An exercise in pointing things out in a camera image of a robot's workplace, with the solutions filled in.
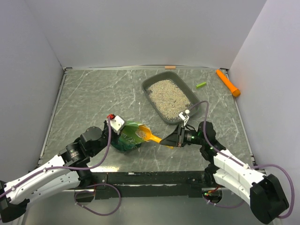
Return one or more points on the orange toy carrot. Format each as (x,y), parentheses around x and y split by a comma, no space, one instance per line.
(234,90)

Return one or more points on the yellow plastic scoop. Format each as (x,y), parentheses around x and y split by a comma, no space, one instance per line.
(145,133)

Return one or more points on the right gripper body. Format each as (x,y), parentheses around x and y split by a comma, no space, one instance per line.
(188,136)

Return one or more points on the green litter bag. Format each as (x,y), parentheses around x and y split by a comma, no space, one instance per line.
(127,139)

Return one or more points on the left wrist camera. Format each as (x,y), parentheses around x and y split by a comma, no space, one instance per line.
(116,123)

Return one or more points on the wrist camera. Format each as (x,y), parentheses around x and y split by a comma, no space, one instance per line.
(116,123)
(184,116)

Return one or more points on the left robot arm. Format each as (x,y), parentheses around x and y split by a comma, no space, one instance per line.
(67,170)

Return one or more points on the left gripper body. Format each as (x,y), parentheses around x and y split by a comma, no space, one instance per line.
(105,132)

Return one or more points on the green small block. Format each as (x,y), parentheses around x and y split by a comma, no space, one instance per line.
(201,84)

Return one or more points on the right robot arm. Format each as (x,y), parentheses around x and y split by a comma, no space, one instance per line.
(263,193)

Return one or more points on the tan small block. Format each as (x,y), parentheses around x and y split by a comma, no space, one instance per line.
(170,67)

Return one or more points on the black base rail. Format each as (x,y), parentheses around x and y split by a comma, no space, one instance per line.
(158,184)

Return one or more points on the grey litter box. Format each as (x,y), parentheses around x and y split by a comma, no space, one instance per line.
(170,95)

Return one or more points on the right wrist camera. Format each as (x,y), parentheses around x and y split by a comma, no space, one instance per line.
(184,116)

